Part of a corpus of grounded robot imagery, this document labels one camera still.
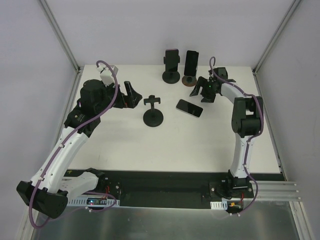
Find black stand with wooden base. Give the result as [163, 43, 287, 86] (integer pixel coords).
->
[181, 71, 198, 87]

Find tall black clamp stand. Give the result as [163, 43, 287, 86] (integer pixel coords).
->
[143, 95, 164, 128]

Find left white cable duct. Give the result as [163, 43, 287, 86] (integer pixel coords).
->
[67, 196, 120, 208]

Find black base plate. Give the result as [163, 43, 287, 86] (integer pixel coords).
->
[67, 169, 256, 208]

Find white cable duct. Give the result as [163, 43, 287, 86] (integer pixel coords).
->
[210, 200, 243, 210]
[67, 196, 120, 208]

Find black phone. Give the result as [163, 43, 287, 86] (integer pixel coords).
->
[184, 50, 199, 77]

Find white-edged phone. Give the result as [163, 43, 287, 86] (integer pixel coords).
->
[176, 99, 203, 118]

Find right white cable duct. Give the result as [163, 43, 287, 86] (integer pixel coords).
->
[210, 200, 243, 210]

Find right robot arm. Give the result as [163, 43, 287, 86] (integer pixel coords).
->
[190, 67, 264, 199]

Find purple phone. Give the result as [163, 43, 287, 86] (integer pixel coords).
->
[163, 48, 180, 72]

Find black round-base clamp stand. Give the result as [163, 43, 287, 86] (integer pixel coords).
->
[162, 68, 180, 84]

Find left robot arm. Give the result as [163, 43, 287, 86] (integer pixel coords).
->
[16, 79, 142, 219]

